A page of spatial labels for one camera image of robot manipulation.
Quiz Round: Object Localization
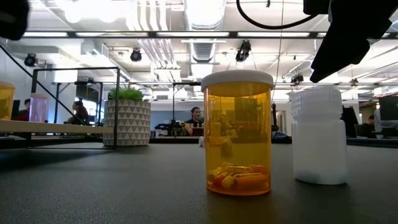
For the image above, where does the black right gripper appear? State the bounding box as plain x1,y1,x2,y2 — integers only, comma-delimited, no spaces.
309,0,398,84

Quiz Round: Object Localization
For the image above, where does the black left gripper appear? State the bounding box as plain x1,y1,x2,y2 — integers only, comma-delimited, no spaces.
0,0,31,41

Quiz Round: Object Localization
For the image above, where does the orange pill bottle white cap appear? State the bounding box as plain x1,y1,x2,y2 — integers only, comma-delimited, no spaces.
0,81,16,121

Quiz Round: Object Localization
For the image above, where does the white plastic medicine bottle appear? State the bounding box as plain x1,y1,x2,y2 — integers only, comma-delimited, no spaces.
290,86,349,186

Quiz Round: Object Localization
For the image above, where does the orange bottle with orange capsules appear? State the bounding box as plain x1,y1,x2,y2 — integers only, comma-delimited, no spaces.
200,69,275,197

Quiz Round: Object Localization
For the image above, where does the wooden shelf board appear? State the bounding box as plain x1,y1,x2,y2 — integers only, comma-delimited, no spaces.
0,119,115,135

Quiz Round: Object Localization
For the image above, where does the black ceiling spotlight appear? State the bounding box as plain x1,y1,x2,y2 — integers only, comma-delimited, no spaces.
24,52,37,68
290,73,305,85
129,48,143,63
235,39,252,63

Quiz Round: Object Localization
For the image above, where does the dark computer monitor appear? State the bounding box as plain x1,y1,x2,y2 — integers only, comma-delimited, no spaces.
377,95,398,122

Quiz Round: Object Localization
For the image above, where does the person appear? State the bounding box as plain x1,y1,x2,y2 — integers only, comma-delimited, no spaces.
14,98,32,122
183,106,206,137
354,114,379,138
67,100,91,126

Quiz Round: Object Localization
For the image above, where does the thin black diagonal brace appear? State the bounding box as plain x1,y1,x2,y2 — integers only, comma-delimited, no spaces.
0,44,86,126

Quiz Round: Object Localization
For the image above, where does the green spiky plant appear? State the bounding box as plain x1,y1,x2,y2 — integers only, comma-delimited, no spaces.
107,86,146,102

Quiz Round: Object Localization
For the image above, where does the white triangle pattern plant pot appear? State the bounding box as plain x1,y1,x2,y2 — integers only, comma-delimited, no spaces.
102,99,152,147

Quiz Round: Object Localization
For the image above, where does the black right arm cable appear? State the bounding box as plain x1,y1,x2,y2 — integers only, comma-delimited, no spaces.
235,0,320,31

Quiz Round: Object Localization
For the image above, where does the silver ceiling air duct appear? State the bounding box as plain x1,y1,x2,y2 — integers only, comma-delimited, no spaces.
183,0,227,63

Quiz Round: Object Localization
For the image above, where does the black metal shelf frame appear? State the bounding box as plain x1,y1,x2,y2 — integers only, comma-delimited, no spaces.
24,66,121,151

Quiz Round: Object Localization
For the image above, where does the black frame bar with lights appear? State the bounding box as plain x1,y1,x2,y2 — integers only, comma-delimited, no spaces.
21,30,398,40

